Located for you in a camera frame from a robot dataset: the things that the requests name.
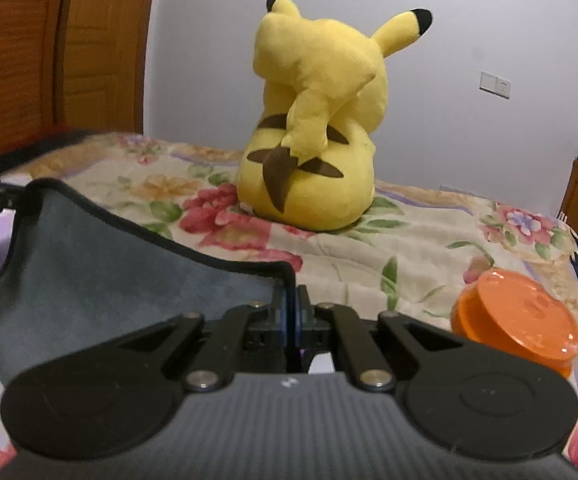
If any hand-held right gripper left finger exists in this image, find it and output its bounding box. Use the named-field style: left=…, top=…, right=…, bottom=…
left=113, top=284, right=291, bottom=394

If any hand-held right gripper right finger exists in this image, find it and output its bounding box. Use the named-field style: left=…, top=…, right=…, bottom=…
left=295, top=284, right=466, bottom=393

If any grey towel with black edge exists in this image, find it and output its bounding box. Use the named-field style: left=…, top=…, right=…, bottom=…
left=0, top=177, right=298, bottom=387

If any floral blanket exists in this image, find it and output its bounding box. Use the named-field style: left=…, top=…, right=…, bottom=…
left=0, top=132, right=578, bottom=480

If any wooden headboard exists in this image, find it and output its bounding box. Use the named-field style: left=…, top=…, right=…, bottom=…
left=0, top=0, right=76, bottom=167

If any yellow plush toy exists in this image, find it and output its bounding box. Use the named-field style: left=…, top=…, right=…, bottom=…
left=235, top=0, right=433, bottom=233

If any wooden door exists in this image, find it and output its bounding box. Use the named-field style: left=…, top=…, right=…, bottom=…
left=53, top=0, right=160, bottom=136

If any orange round lidded container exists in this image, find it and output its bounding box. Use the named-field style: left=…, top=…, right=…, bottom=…
left=450, top=268, right=578, bottom=379

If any white wall switch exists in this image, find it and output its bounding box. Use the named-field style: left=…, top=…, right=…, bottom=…
left=479, top=70, right=512, bottom=100

